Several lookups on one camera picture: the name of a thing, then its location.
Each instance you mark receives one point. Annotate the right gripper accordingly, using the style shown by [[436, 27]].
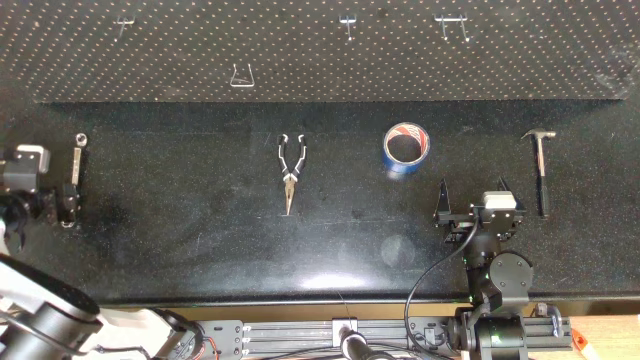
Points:
[[460, 225]]

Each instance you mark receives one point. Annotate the hammer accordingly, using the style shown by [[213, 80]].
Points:
[[541, 160]]

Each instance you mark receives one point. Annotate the roll of blue tape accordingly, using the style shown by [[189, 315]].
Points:
[[400, 164]]

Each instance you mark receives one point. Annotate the black and white pliers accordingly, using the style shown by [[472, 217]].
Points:
[[290, 192]]

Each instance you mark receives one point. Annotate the wrench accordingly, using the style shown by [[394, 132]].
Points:
[[76, 165]]

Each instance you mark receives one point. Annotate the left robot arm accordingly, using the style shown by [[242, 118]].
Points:
[[45, 305]]

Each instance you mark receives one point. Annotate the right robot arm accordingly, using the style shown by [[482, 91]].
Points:
[[510, 275]]

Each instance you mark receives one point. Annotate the black pegboard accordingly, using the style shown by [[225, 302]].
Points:
[[300, 50]]

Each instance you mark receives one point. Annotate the metal hook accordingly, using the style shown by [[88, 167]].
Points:
[[242, 84], [443, 25], [120, 27], [348, 25]]

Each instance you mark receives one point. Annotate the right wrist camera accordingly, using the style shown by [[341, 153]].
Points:
[[499, 200]]

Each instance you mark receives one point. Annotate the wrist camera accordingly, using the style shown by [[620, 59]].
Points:
[[499, 200], [35, 155]]

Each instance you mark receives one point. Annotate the mounting rail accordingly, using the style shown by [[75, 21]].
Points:
[[290, 335]]

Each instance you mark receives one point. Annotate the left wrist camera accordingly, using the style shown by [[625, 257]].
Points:
[[35, 155]]

